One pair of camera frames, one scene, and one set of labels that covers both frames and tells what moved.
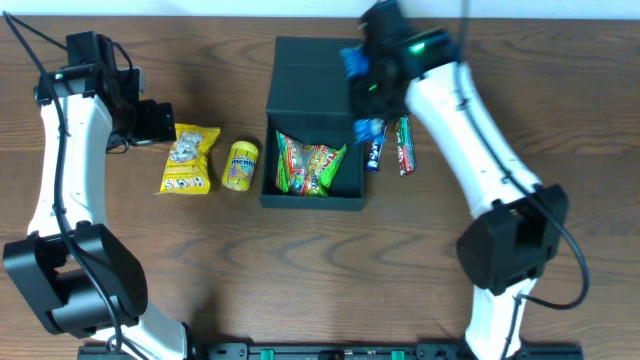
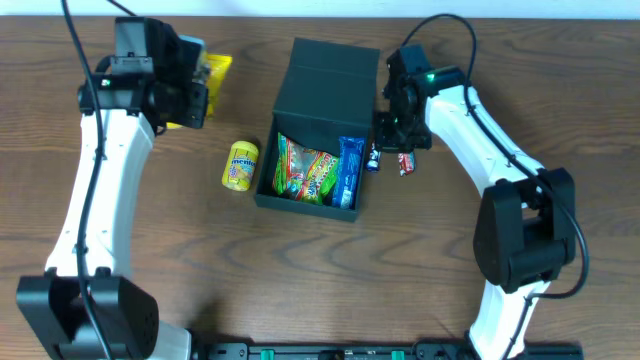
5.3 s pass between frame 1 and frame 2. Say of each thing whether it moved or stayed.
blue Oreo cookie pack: moved
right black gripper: moved
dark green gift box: moved
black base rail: stayed
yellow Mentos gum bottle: stayed
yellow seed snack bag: moved
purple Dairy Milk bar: stayed
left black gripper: moved
